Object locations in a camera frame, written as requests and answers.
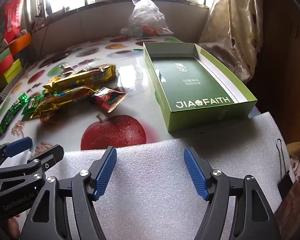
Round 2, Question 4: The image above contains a pink yellow cloth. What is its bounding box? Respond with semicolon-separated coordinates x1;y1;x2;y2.
286;140;300;180

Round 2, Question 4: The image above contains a red storage box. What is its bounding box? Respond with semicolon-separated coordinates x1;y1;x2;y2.
0;55;15;85

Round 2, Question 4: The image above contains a yellow-green storage box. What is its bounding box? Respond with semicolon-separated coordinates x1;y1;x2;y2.
4;59;23;83

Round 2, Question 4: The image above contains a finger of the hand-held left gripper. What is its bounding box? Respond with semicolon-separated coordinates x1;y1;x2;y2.
0;137;33;168
22;144;65;178

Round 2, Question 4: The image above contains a small green snack packet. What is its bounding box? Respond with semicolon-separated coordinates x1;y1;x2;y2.
21;94;49;115

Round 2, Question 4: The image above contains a clear plastic bag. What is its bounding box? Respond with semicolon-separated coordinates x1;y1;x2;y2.
120;0;174;37

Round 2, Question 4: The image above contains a white foam sheet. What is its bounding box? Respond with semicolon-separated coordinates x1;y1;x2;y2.
19;111;296;240

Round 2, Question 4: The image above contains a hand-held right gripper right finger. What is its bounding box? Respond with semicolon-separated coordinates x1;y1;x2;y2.
184;146;282;240

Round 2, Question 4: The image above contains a black cable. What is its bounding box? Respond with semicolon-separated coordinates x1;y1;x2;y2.
41;24;48;55

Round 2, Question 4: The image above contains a cream patterned curtain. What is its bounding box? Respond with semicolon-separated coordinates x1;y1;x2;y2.
199;0;264;85

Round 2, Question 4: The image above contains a red snack bag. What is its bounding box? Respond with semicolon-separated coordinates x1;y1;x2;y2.
5;0;27;43

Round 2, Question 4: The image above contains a black binder clip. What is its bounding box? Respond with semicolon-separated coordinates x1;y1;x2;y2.
276;139;294;200

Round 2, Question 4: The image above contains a long green snack packet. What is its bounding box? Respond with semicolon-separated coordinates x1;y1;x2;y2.
0;93;30;136

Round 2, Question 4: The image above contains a dark wooden cabinet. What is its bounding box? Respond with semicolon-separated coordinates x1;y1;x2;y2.
247;0;300;143

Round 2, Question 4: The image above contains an orange storage box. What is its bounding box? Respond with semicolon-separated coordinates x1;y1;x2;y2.
9;33;32;55

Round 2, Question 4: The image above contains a green lid storage box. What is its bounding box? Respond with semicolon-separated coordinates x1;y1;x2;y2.
0;47;13;68

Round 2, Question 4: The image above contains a person's left hand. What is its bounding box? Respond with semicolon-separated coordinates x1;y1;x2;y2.
6;215;25;240

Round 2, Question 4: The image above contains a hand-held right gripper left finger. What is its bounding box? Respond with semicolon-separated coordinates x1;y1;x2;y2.
21;146;118;240

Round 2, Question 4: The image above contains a long gold snack packet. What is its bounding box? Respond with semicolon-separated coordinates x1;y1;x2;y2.
44;65;117;90
30;86;100;120

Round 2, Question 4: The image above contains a green cardboard box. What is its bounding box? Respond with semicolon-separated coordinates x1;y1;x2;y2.
143;42;258;133

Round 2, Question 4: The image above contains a small red snack packet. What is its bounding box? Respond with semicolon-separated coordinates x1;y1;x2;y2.
94;87;129;113

